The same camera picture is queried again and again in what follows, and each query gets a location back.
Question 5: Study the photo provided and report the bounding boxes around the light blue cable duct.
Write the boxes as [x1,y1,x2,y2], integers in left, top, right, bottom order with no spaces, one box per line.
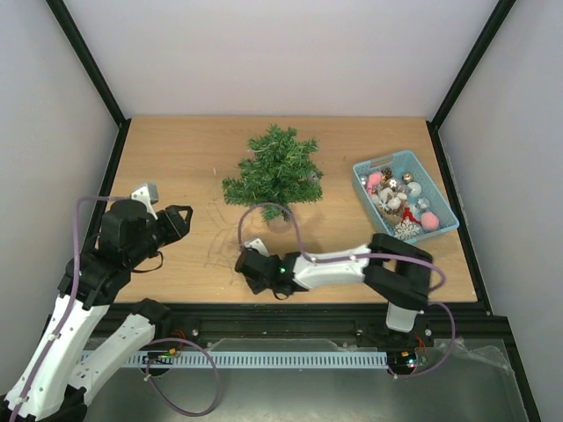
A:
[78,350,389,369]

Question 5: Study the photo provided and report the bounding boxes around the pink pompom ornament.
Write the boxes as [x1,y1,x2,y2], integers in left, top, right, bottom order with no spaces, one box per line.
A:
[420,211,440,232]

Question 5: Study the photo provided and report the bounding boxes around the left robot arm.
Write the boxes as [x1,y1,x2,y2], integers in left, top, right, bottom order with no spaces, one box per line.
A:
[1,193,193,421]

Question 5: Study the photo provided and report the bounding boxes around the black aluminium frame rail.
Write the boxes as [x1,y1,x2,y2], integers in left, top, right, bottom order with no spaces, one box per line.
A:
[157,302,515,350]

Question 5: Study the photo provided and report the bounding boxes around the white snowflake ornament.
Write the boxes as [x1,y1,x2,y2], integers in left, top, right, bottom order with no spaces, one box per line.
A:
[393,220,420,241]

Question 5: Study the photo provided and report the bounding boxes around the clear string lights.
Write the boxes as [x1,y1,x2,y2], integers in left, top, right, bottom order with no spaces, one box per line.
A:
[203,166,241,287]

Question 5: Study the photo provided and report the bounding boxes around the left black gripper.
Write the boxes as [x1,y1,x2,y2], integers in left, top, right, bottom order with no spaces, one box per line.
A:
[128,204,194,266]

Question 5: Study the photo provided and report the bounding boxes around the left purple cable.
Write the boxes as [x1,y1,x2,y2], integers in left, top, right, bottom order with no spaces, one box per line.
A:
[6,195,220,422]

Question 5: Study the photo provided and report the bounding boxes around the light blue plastic basket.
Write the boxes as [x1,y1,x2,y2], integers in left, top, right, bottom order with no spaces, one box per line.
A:
[353,150,459,244]

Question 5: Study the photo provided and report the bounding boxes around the red reindeer ornament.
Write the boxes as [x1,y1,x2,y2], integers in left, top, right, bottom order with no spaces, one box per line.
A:
[401,207,420,225]

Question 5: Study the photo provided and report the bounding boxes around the pink fluffy ornament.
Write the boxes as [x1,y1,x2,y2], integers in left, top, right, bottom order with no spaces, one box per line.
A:
[366,171,385,194]

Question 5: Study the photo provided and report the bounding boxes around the small green christmas tree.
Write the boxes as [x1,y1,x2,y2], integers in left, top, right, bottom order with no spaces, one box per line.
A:
[222,124,324,222]

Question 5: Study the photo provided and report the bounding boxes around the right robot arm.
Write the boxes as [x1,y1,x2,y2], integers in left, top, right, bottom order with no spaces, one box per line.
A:
[235,233,434,345]

